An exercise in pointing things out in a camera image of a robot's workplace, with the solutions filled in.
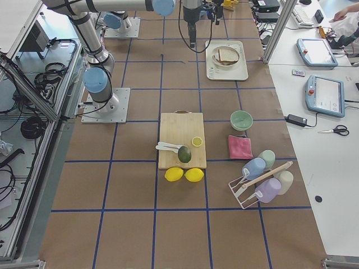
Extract light green cup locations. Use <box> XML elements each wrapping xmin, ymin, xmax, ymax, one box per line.
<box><xmin>230</xmin><ymin>110</ymin><xmax>253</xmax><ymax>131</ymax></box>

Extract green cup on rack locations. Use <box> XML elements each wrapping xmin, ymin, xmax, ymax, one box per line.
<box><xmin>258</xmin><ymin>150</ymin><xmax>275</xmax><ymax>171</ymax></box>

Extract avocado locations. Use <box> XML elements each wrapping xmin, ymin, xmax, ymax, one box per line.
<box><xmin>177</xmin><ymin>146</ymin><xmax>192</xmax><ymax>163</ymax></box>

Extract wooden cutting board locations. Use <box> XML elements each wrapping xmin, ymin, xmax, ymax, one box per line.
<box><xmin>158</xmin><ymin>112</ymin><xmax>207</xmax><ymax>169</ymax></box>

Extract whole lemon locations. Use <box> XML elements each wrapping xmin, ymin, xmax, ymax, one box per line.
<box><xmin>164</xmin><ymin>167</ymin><xmax>184</xmax><ymax>182</ymax></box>
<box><xmin>185</xmin><ymin>168</ymin><xmax>204</xmax><ymax>182</ymax></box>

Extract bread slice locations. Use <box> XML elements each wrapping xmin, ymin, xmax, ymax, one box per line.
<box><xmin>218</xmin><ymin>48</ymin><xmax>240</xmax><ymax>64</ymax></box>

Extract cream bear tray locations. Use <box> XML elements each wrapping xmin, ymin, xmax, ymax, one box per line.
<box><xmin>205</xmin><ymin>40</ymin><xmax>248</xmax><ymax>81</ymax></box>

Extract lower blue teach pendant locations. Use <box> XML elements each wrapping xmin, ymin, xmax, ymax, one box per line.
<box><xmin>305</xmin><ymin>75</ymin><xmax>345</xmax><ymax>118</ymax></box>

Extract purple cup on rack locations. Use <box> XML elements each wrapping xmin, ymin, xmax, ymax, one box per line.
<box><xmin>255</xmin><ymin>178</ymin><xmax>282</xmax><ymax>203</ymax></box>

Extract upper blue teach pendant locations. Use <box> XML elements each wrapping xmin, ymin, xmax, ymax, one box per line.
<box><xmin>296</xmin><ymin>39</ymin><xmax>338</xmax><ymax>68</ymax></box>

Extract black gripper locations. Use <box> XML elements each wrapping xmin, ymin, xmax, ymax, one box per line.
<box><xmin>182</xmin><ymin>0</ymin><xmax>202</xmax><ymax>48</ymax></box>
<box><xmin>207</xmin><ymin>0</ymin><xmax>224</xmax><ymax>20</ymax></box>

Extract person's hand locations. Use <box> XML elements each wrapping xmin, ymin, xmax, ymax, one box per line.
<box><xmin>330</xmin><ymin>7</ymin><xmax>348</xmax><ymax>22</ymax></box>

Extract aluminium frame post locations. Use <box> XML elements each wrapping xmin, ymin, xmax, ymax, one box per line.
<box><xmin>263</xmin><ymin>0</ymin><xmax>297</xmax><ymax>64</ymax></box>

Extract beige cup on rack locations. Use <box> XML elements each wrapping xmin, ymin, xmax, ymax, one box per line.
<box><xmin>274</xmin><ymin>170</ymin><xmax>294</xmax><ymax>195</ymax></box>

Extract blue teach pendant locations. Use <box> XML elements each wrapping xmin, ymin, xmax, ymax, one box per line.
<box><xmin>296</xmin><ymin>39</ymin><xmax>338</xmax><ymax>68</ymax></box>
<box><xmin>305</xmin><ymin>75</ymin><xmax>345</xmax><ymax>118</ymax></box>

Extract left whole lemon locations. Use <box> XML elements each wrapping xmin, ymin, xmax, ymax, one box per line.
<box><xmin>164</xmin><ymin>167</ymin><xmax>184</xmax><ymax>182</ymax></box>

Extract lemon half slice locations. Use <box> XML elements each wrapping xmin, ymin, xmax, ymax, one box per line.
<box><xmin>191</xmin><ymin>136</ymin><xmax>203</xmax><ymax>147</ymax></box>

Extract brown paper table cover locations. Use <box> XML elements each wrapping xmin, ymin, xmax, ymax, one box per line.
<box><xmin>40</xmin><ymin>1</ymin><xmax>325</xmax><ymax>268</ymax></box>

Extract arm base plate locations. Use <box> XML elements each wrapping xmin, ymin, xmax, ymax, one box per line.
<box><xmin>81</xmin><ymin>88</ymin><xmax>131</xmax><ymax>124</ymax></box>
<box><xmin>104</xmin><ymin>13</ymin><xmax>141</xmax><ymax>39</ymax></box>

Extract white keyboard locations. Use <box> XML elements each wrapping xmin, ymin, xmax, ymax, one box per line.
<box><xmin>291</xmin><ymin>5</ymin><xmax>314</xmax><ymax>29</ymax></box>

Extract white plastic knife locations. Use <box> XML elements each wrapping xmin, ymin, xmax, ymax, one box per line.
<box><xmin>155</xmin><ymin>141</ymin><xmax>182</xmax><ymax>154</ymax></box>

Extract small black power brick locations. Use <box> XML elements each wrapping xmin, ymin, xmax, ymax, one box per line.
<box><xmin>284</xmin><ymin>114</ymin><xmax>307</xmax><ymax>127</ymax></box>

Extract white round plate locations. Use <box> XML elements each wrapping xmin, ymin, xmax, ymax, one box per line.
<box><xmin>211</xmin><ymin>46</ymin><xmax>240</xmax><ymax>67</ymax></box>

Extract blue cup on rack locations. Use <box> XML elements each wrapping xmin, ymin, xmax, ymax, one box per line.
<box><xmin>242</xmin><ymin>157</ymin><xmax>266</xmax><ymax>180</ymax></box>

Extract pink cloth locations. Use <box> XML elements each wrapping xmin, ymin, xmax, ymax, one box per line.
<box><xmin>228</xmin><ymin>135</ymin><xmax>253</xmax><ymax>160</ymax></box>

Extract right whole lemon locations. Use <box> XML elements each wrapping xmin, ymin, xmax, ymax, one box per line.
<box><xmin>185</xmin><ymin>168</ymin><xmax>204</xmax><ymax>182</ymax></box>

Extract white wire cup rack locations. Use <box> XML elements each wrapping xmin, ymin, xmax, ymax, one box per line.
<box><xmin>228</xmin><ymin>161</ymin><xmax>293</xmax><ymax>209</ymax></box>

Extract black handled scissors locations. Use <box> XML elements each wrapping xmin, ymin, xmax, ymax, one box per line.
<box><xmin>318</xmin><ymin>124</ymin><xmax>349</xmax><ymax>136</ymax></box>

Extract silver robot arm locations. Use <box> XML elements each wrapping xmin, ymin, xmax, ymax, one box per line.
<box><xmin>103</xmin><ymin>1</ymin><xmax>223</xmax><ymax>35</ymax></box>
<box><xmin>42</xmin><ymin>0</ymin><xmax>203</xmax><ymax>66</ymax></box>

